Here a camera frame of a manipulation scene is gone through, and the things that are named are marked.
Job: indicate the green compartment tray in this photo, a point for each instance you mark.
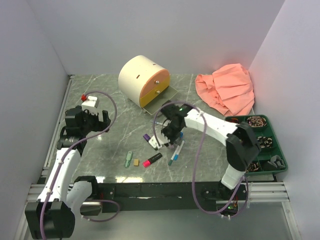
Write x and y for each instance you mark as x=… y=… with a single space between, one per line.
x=265 y=154

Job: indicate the green capped marker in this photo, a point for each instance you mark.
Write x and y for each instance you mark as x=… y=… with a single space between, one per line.
x=172 y=157

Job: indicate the green utility knife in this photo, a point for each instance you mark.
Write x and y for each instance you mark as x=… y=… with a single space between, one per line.
x=128 y=159

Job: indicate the coiled band top compartment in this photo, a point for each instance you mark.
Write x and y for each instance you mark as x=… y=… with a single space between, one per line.
x=256 y=121

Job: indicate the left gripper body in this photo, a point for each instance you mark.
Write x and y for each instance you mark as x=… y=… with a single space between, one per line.
x=91 y=122

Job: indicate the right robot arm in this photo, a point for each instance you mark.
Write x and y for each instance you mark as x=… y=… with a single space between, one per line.
x=239 y=139

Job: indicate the round cream drawer cabinet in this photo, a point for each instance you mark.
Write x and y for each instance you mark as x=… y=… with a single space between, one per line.
x=146 y=83

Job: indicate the pink cloth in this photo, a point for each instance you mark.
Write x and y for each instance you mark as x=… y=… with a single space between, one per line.
x=229 y=90

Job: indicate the coiled band lower compartment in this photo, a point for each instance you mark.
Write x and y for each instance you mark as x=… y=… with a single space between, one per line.
x=253 y=167

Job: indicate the pink highlighter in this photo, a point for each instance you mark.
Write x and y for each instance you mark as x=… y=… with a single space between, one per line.
x=152 y=160

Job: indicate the black base bar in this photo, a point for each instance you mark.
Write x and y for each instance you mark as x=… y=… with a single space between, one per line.
x=146 y=196

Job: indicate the coiled band middle compartment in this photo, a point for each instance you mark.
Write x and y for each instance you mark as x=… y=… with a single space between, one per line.
x=265 y=142

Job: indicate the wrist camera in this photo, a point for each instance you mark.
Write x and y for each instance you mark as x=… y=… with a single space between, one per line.
x=90 y=103
x=159 y=141

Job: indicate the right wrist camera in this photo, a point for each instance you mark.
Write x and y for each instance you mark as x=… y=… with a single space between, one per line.
x=159 y=141

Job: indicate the blue capped marker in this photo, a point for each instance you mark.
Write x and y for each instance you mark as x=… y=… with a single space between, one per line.
x=178 y=150

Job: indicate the coiled band compartment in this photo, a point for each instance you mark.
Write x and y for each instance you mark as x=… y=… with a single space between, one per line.
x=256 y=121
x=253 y=167
x=265 y=142

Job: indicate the purple highlighter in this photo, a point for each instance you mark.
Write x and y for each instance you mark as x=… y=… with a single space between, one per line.
x=146 y=137

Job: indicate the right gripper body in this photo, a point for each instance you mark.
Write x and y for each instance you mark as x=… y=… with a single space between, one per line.
x=171 y=132

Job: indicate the brown eraser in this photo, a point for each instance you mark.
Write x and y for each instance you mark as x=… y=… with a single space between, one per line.
x=136 y=162

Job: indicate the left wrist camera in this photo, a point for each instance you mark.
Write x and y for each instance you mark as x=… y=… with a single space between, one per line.
x=90 y=103

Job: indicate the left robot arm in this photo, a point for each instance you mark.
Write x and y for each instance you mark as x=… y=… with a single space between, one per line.
x=54 y=213

